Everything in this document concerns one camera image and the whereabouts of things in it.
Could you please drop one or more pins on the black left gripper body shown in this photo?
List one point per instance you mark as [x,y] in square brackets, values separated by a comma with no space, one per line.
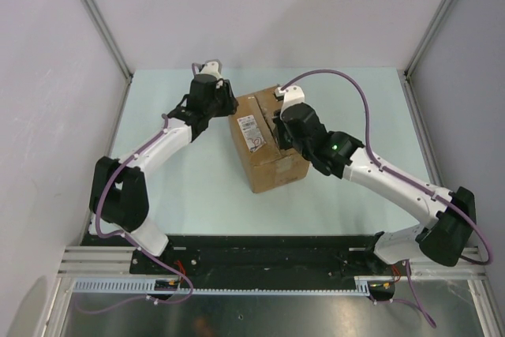
[224,103]

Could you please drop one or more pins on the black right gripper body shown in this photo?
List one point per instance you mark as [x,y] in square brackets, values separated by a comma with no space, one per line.
[285,142]

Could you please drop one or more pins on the brown cardboard express box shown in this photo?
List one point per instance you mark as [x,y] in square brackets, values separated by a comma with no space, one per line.
[269,167]

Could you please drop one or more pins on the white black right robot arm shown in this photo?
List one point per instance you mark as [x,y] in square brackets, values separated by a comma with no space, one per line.
[444,217]

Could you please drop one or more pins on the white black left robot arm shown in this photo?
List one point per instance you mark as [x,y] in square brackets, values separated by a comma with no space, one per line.
[119,195]

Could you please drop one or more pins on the white shipping label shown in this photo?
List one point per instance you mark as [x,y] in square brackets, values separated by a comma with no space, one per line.
[251,132]

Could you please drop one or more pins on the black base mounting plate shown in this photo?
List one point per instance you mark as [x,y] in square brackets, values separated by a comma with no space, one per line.
[346,255]

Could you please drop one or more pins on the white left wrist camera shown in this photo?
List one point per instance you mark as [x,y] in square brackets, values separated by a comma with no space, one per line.
[213,68]

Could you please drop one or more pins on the left aluminium frame post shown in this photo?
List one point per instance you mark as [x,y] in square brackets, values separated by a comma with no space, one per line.
[96,16]

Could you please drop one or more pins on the aluminium frame post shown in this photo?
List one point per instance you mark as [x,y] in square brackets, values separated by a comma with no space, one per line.
[436,23]
[96,16]

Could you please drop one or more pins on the aluminium frame rail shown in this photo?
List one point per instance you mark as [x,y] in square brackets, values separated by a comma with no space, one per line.
[95,261]

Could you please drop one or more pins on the grey slotted cable duct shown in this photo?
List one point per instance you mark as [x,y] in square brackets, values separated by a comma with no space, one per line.
[162,287]

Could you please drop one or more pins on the right aluminium frame post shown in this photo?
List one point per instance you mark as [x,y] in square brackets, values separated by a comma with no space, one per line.
[436,23]

